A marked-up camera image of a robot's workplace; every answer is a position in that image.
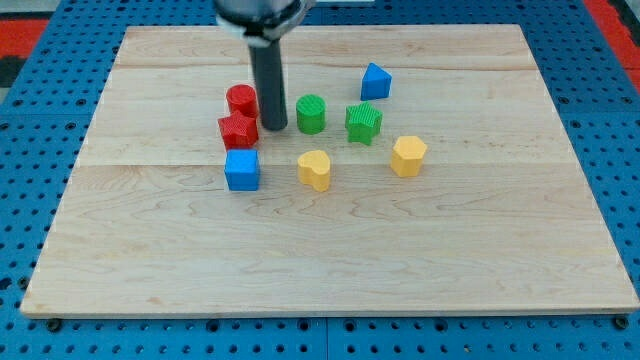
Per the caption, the blue triangle block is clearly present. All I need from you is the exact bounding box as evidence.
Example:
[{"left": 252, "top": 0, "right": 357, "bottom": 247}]
[{"left": 360, "top": 62, "right": 392, "bottom": 101}]

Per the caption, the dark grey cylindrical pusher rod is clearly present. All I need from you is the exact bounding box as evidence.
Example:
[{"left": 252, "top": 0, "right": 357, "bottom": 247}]
[{"left": 249, "top": 40, "right": 288, "bottom": 131}]

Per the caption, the blue cube block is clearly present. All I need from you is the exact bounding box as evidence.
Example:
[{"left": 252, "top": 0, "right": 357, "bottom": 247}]
[{"left": 224, "top": 149, "right": 260, "bottom": 191}]

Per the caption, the red cylinder block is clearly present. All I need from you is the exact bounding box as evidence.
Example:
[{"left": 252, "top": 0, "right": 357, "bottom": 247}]
[{"left": 226, "top": 84, "right": 259, "bottom": 118}]

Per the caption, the light wooden board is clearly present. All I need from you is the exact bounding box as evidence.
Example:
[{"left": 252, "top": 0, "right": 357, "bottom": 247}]
[{"left": 21, "top": 24, "right": 639, "bottom": 319}]

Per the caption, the yellow hexagon block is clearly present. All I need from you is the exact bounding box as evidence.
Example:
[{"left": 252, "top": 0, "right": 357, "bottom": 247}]
[{"left": 390, "top": 136, "right": 428, "bottom": 177}]

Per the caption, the yellow heart block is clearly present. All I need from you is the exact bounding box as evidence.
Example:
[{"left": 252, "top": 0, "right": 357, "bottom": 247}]
[{"left": 297, "top": 150, "right": 331, "bottom": 192}]

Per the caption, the green cylinder block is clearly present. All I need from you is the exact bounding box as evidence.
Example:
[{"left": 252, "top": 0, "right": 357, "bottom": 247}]
[{"left": 296, "top": 94, "right": 326, "bottom": 135}]

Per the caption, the green star block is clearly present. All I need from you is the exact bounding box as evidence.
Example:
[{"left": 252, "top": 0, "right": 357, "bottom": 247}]
[{"left": 345, "top": 101, "right": 383, "bottom": 146}]

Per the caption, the red star block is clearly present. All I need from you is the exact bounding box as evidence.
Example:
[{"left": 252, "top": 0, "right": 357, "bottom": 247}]
[{"left": 217, "top": 111, "right": 259, "bottom": 150}]

